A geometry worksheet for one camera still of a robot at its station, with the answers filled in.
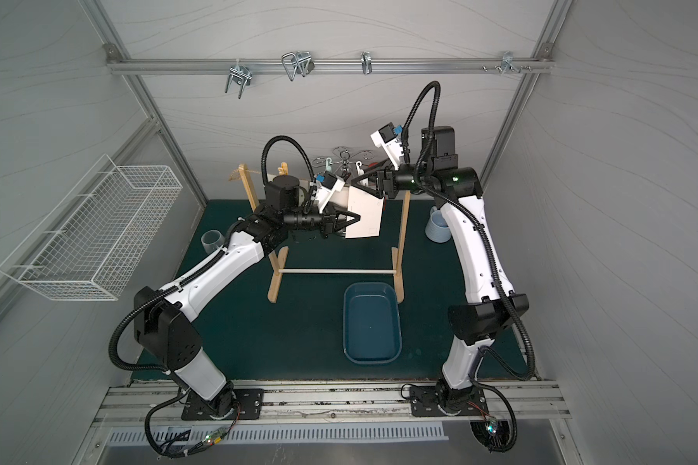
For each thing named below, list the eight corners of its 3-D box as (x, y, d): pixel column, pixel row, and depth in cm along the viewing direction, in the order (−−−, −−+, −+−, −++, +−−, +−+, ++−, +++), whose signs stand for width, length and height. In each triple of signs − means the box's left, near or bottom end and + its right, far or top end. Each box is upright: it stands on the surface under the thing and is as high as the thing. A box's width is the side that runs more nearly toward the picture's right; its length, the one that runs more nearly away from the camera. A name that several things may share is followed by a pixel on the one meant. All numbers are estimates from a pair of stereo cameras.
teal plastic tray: (342, 366, 81) (341, 360, 76) (344, 291, 96) (344, 281, 91) (401, 366, 81) (404, 360, 76) (394, 291, 97) (396, 281, 91)
